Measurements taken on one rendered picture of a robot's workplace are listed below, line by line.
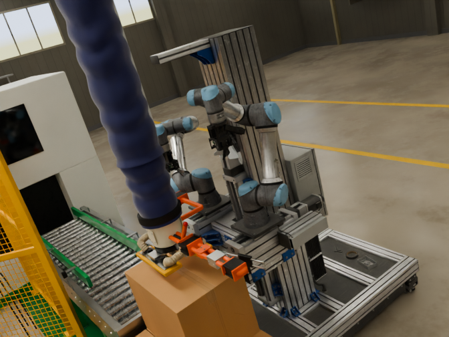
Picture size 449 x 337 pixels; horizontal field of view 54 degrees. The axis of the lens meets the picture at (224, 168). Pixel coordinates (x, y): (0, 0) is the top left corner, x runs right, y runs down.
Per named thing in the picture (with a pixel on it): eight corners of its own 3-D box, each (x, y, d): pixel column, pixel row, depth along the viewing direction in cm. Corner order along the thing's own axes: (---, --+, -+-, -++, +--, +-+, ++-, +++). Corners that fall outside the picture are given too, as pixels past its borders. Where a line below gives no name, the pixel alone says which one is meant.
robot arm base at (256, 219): (258, 212, 255) (254, 196, 252) (276, 218, 242) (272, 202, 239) (238, 224, 248) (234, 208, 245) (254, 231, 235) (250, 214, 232)
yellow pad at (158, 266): (136, 256, 241) (133, 249, 240) (152, 247, 246) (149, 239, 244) (166, 277, 214) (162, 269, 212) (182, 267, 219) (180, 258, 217)
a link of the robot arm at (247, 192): (248, 200, 250) (242, 178, 245) (269, 200, 242) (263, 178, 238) (238, 210, 240) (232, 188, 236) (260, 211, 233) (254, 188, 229)
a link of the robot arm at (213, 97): (221, 82, 188) (211, 88, 181) (228, 107, 192) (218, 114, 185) (206, 85, 192) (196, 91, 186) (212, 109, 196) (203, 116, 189)
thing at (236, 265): (222, 275, 184) (220, 265, 182) (236, 265, 188) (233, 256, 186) (235, 281, 177) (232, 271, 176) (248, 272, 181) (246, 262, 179)
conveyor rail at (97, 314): (27, 253, 449) (19, 237, 442) (32, 251, 451) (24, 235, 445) (125, 357, 267) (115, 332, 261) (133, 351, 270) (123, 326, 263)
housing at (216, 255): (208, 265, 195) (205, 256, 193) (220, 257, 198) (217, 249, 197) (216, 270, 189) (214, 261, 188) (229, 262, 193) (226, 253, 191)
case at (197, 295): (146, 327, 265) (123, 271, 252) (200, 291, 285) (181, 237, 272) (200, 378, 217) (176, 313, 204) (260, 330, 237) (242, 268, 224)
